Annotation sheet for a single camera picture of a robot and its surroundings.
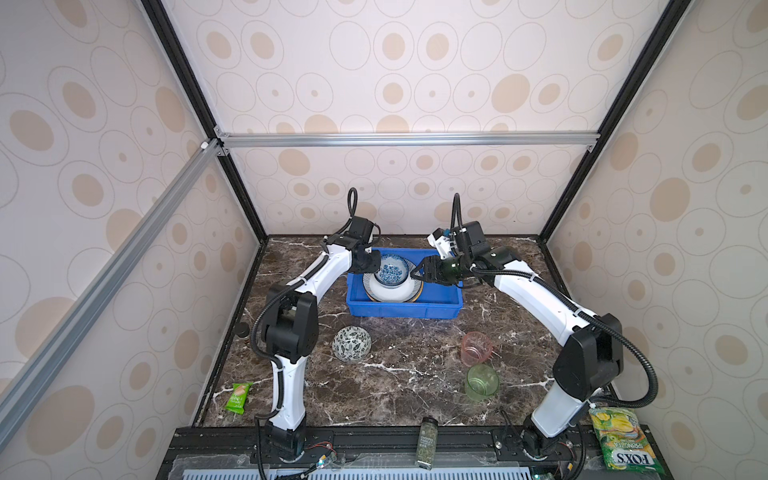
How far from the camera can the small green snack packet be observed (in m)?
0.81

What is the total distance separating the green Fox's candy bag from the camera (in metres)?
0.71

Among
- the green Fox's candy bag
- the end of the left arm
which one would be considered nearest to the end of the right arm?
the end of the left arm

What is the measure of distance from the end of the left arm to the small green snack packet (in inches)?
18.4

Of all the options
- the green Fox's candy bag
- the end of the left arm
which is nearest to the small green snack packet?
the end of the left arm

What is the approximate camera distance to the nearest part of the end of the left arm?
0.71m

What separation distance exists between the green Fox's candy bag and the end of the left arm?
0.72 m

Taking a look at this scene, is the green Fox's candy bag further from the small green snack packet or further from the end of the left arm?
the small green snack packet

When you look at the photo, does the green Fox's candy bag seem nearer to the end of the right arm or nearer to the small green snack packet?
the end of the right arm
